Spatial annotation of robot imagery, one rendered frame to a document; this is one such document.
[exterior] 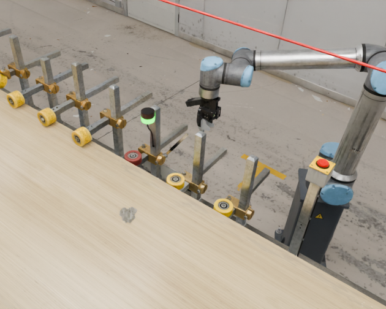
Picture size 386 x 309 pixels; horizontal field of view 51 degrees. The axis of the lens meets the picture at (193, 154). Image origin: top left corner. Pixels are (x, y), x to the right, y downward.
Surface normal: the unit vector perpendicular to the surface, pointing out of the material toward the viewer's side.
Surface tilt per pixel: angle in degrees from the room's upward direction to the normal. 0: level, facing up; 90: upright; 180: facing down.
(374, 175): 0
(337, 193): 95
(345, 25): 90
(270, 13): 90
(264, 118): 0
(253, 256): 0
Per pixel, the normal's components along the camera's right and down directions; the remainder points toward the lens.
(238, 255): 0.05, -0.77
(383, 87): -0.16, 0.52
